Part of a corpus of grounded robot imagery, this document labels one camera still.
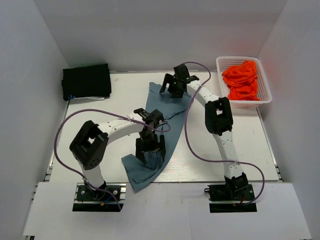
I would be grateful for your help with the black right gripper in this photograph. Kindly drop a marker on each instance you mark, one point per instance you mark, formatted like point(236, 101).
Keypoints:
point(168, 78)

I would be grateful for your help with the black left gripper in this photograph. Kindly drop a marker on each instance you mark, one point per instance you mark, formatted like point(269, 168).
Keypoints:
point(140, 148)

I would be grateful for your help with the teal blue t-shirt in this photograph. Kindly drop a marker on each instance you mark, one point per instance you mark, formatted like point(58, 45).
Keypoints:
point(174, 110)

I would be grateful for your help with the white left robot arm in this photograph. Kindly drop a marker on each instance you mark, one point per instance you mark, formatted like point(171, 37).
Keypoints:
point(89, 145)

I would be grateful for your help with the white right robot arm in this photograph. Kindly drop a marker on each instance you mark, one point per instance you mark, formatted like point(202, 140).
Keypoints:
point(218, 121)

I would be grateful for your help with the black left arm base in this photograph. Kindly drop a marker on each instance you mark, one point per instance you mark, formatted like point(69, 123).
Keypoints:
point(89, 200)

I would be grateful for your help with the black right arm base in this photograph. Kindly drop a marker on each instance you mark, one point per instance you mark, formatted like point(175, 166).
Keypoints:
point(223, 199)

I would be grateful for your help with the crumpled orange t-shirt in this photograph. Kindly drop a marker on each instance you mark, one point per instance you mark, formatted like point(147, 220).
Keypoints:
point(242, 81)

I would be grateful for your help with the white plastic mesh basket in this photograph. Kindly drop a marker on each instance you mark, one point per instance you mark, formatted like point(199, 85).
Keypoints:
point(263, 90)

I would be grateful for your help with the folded black t-shirt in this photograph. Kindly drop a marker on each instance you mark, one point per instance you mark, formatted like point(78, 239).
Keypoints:
point(86, 82)

